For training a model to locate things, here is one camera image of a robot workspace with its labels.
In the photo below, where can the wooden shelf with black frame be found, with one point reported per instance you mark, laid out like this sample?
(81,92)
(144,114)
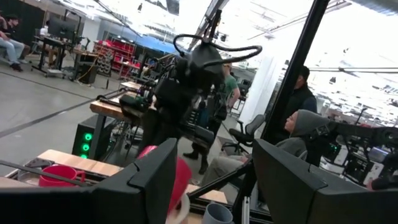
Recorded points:
(40,175)

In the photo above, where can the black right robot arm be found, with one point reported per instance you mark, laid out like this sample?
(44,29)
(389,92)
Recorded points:
(199,65)

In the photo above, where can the red ceramic mug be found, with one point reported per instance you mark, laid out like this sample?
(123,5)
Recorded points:
(57,177)

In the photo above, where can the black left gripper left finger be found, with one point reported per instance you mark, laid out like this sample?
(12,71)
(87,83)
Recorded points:
(93,205)

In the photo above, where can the black computer tower green lights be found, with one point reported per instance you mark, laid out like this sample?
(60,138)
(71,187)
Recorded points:
(85,140)

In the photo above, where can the black computer monitor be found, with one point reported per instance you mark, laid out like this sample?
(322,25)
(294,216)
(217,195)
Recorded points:
(62,28)

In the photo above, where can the person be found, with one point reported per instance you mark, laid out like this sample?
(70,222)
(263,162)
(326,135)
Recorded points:
(231,87)
(11,40)
(298,130)
(300,99)

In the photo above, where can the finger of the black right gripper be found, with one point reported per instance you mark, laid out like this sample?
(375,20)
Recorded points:
(132,98)
(133,107)

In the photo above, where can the grey office chair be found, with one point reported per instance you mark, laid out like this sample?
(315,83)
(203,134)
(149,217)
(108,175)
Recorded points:
(248,130)

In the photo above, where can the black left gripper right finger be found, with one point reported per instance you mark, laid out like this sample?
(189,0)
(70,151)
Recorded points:
(311,202)

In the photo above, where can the black background robot arm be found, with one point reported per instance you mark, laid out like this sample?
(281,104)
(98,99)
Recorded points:
(367,133)

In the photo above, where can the black upright frame post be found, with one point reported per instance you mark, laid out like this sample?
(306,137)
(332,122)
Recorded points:
(298,59)

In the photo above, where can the grey blue mug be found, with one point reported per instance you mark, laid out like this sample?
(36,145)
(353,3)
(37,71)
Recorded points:
(216,215)

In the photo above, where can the black office desk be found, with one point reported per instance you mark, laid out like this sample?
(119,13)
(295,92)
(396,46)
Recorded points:
(51,56)

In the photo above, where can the red storage bin rack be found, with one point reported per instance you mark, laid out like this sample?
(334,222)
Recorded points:
(116,53)

